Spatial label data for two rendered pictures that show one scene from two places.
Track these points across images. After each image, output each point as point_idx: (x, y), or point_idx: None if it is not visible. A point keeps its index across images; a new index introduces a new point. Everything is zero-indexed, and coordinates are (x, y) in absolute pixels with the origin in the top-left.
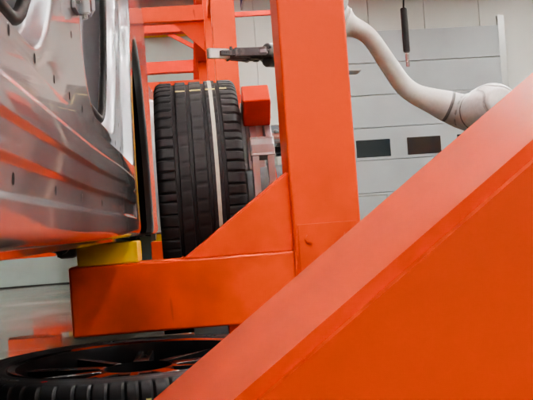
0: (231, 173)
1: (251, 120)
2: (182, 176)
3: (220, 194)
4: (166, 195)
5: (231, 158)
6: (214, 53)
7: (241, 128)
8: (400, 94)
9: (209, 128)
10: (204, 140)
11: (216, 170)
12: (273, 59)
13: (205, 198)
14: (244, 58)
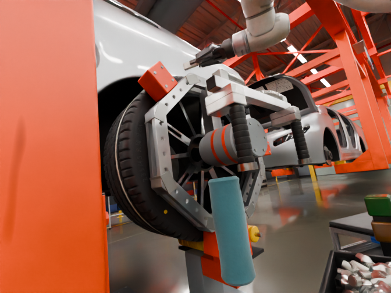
0: (120, 143)
1: (154, 95)
2: (107, 151)
3: (116, 161)
4: (104, 165)
5: (121, 130)
6: (187, 65)
7: (139, 103)
8: (365, 9)
9: (124, 111)
10: (118, 121)
11: (116, 142)
12: (224, 49)
13: (113, 166)
14: (210, 60)
